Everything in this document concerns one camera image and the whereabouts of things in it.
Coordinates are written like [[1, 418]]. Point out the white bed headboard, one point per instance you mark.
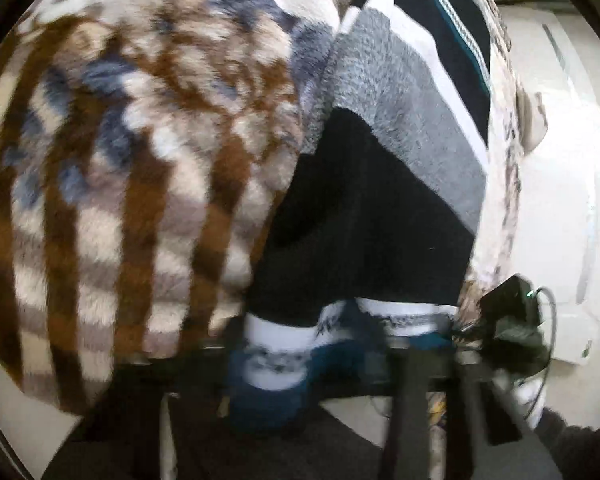
[[555, 185]]

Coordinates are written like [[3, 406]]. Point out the person's right forearm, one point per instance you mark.
[[580, 447]]

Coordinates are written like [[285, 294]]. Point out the floral fleece bed blanket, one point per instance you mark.
[[130, 185]]

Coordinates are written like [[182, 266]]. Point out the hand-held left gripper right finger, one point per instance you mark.
[[412, 410]]

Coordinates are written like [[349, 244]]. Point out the striped navy grey sweater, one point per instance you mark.
[[380, 200]]

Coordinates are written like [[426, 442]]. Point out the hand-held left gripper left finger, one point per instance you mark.
[[190, 410]]

